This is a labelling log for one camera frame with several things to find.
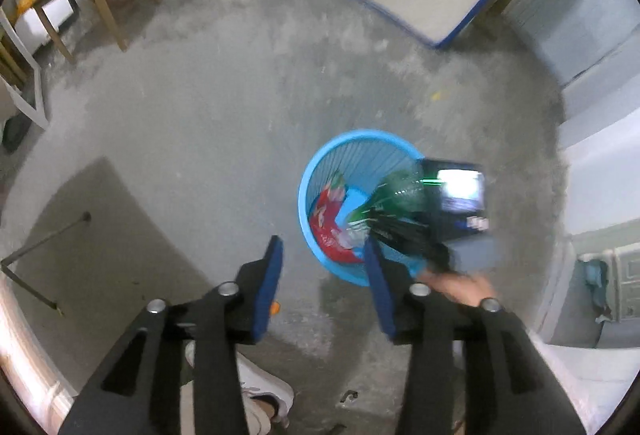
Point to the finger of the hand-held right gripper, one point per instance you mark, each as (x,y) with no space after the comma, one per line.
(400,232)

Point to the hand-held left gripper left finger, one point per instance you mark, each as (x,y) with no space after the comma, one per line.
(270,287)

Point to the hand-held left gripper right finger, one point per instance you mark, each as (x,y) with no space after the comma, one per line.
(380,290)

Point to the green plastic bottle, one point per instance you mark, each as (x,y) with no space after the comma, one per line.
(400,190)

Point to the blue plastic waste basket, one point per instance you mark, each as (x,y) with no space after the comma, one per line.
(360,155)

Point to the person's right hand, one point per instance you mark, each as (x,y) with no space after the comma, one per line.
(457,287)

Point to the orange peel scrap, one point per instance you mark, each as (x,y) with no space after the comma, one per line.
(274,308)

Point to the clear plastic wrapper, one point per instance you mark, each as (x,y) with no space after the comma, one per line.
(352,237)

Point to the red snack packet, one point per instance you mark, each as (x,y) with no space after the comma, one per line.
(325,215)

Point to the white shoe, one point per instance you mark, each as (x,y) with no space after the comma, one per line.
(265,380)

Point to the teal cloth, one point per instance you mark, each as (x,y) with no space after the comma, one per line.
(595,280)

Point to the grey door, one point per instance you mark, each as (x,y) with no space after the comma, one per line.
(575,5)

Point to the dark green object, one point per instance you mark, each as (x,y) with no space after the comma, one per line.
(15,132)

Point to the white chest freezer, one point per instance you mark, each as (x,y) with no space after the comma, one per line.
(50,22)

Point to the white metal frame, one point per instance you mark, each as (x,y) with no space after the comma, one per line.
(37,80)

